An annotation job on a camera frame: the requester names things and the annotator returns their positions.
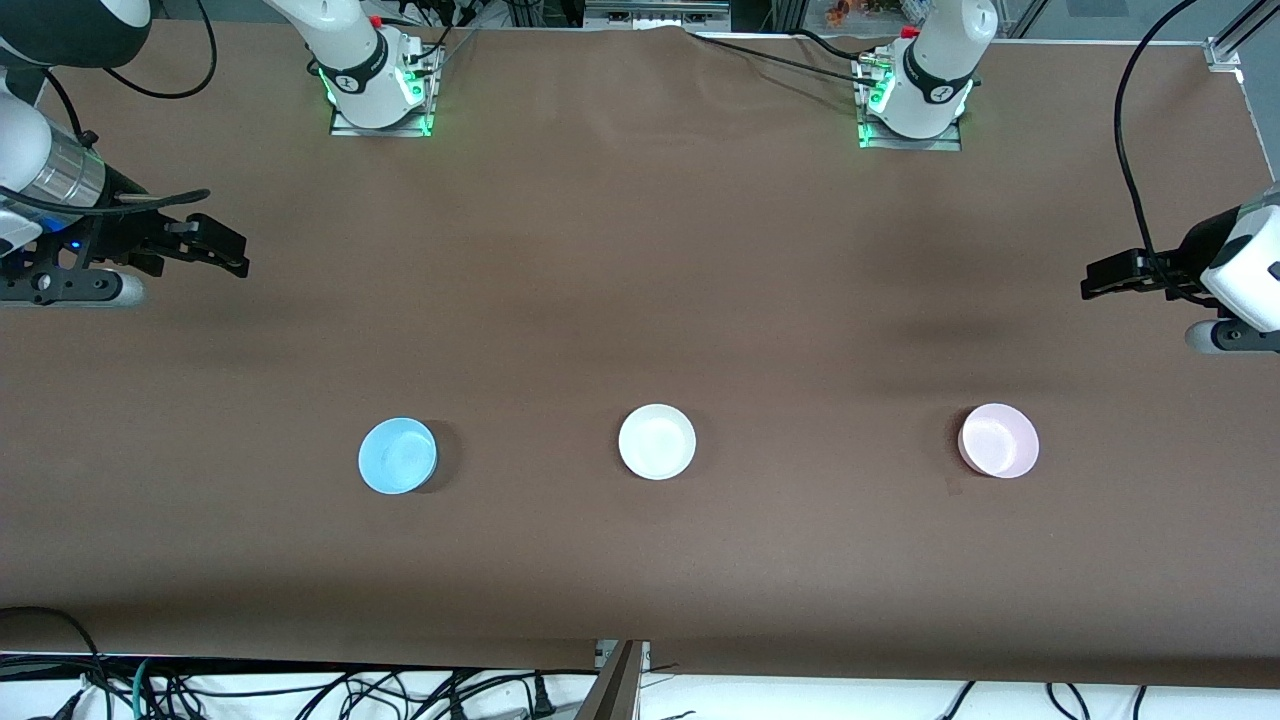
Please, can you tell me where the pink bowl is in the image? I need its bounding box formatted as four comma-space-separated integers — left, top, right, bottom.
957, 403, 1041, 480

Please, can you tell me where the blue bowl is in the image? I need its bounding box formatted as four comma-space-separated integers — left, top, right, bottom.
358, 417, 439, 496

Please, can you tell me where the white bowl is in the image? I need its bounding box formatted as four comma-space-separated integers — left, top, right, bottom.
618, 404, 698, 482

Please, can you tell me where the brown table cover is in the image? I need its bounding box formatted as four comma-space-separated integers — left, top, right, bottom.
0, 20, 1280, 691

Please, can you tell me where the silver power strip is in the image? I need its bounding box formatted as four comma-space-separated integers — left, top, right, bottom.
585, 0, 731, 29

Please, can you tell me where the grey aluminium profile beam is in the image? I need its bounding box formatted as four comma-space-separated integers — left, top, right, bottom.
575, 640, 651, 720

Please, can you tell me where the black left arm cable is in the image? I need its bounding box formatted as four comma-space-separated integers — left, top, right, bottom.
1113, 0, 1216, 306

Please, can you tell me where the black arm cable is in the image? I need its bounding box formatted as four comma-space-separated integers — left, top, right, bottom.
1113, 0, 1216, 306
0, 0, 219, 219

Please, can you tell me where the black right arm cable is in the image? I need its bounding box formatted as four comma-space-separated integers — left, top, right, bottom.
0, 0, 219, 219

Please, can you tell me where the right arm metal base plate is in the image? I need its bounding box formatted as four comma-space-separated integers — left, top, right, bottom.
330, 45, 443, 139

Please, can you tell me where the aluminium frame corner bracket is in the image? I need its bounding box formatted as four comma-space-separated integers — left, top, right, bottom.
1205, 0, 1280, 71

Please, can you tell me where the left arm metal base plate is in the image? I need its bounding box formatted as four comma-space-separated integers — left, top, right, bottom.
855, 55, 963, 152

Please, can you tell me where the short black table cable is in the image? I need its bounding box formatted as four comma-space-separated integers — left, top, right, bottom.
795, 28, 876, 61

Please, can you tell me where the black looping floor cable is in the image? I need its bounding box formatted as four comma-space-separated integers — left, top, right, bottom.
0, 606, 106, 720

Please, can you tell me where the long black table cable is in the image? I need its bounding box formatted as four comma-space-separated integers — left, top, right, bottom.
685, 33, 881, 86

